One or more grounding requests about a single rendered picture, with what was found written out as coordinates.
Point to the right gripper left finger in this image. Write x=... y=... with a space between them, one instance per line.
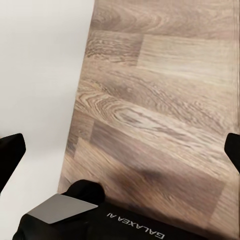
x=12 y=150

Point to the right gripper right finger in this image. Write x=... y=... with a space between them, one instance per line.
x=232 y=149

